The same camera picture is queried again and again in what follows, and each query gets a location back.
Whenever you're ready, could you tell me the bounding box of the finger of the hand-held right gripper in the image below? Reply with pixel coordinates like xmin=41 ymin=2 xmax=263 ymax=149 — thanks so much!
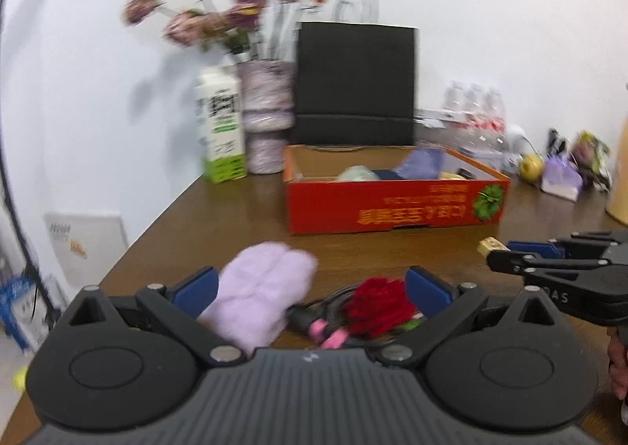
xmin=485 ymin=249 xmax=628 ymax=284
xmin=507 ymin=230 xmax=628 ymax=260

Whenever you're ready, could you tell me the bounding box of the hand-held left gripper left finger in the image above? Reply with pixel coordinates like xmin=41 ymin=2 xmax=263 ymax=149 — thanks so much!
xmin=66 ymin=266 xmax=247 ymax=368

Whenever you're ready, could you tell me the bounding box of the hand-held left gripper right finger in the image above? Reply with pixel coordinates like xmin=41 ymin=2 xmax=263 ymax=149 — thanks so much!
xmin=375 ymin=266 xmax=557 ymax=370

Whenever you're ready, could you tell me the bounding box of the small beige block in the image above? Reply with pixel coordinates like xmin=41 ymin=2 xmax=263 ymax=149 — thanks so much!
xmin=478 ymin=237 xmax=512 ymax=258

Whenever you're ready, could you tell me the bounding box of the red flower hair tie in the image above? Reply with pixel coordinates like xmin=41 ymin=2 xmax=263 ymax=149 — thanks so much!
xmin=342 ymin=277 xmax=419 ymax=339

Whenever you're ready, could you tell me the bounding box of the purple fuzzy headband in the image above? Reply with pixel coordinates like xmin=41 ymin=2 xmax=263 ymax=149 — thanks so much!
xmin=197 ymin=241 xmax=318 ymax=358

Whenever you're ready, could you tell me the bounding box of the red cardboard box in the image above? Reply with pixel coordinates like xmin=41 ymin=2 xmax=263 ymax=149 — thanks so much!
xmin=282 ymin=144 xmax=512 ymax=236

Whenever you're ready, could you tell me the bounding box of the purple knitted cloth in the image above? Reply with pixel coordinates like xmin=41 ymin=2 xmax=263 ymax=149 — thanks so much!
xmin=395 ymin=147 xmax=445 ymax=179

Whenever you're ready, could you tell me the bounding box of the pearly shell hair clip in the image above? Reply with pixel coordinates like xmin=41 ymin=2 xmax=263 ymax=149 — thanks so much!
xmin=338 ymin=164 xmax=380 ymax=182

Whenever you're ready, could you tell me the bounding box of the person's right hand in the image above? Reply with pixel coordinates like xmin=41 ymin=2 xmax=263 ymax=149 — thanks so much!
xmin=607 ymin=327 xmax=628 ymax=401

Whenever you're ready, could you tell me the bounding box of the purple gift box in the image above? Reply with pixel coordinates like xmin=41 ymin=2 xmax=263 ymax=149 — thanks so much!
xmin=540 ymin=155 xmax=586 ymax=203

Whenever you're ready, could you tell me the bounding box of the yellow apple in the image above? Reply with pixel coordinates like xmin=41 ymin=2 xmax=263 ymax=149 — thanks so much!
xmin=519 ymin=154 xmax=545 ymax=182

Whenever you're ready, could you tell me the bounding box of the grey metal tin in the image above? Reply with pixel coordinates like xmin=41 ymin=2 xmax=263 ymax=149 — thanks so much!
xmin=461 ymin=143 xmax=507 ymax=173

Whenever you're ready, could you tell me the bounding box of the colourful flower figurine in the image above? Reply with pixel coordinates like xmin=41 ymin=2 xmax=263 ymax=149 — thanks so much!
xmin=570 ymin=130 xmax=613 ymax=193

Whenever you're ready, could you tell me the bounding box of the beige cylinder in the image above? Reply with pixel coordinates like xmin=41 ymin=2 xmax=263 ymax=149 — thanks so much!
xmin=605 ymin=112 xmax=628 ymax=226

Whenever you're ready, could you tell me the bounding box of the white flat box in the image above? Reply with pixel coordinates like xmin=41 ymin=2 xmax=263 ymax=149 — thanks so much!
xmin=43 ymin=211 xmax=129 ymax=290

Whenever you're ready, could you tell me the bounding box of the clear water bottle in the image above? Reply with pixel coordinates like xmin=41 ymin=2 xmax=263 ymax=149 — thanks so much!
xmin=483 ymin=87 xmax=508 ymax=142
xmin=443 ymin=80 xmax=466 ymax=132
xmin=464 ymin=82 xmax=486 ymax=137

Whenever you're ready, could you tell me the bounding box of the clear plastic lidded container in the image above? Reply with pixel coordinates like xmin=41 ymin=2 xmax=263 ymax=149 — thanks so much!
xmin=414 ymin=108 xmax=464 ymax=150

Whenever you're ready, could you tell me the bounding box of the white green milk carton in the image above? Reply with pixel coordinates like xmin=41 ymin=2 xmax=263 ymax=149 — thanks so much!
xmin=194 ymin=66 xmax=248 ymax=184

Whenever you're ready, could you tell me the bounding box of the blue plastic crate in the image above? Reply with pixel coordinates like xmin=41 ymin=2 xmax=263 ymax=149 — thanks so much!
xmin=0 ymin=268 xmax=57 ymax=355

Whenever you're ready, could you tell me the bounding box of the pink mottled vase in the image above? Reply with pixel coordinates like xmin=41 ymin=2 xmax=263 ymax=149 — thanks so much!
xmin=237 ymin=59 xmax=296 ymax=176

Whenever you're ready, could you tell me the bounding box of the black light stand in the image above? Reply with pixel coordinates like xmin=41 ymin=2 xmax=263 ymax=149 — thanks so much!
xmin=0 ymin=0 xmax=55 ymax=318

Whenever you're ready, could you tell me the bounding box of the black paper bag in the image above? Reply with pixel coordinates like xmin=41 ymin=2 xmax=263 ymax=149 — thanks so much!
xmin=288 ymin=0 xmax=421 ymax=148

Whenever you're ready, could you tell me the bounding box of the white charger with cable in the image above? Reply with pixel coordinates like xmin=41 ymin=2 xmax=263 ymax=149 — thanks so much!
xmin=504 ymin=124 xmax=537 ymax=166

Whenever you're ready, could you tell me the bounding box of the black cord with pink ends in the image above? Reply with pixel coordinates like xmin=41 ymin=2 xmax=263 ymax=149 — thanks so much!
xmin=286 ymin=285 xmax=366 ymax=351

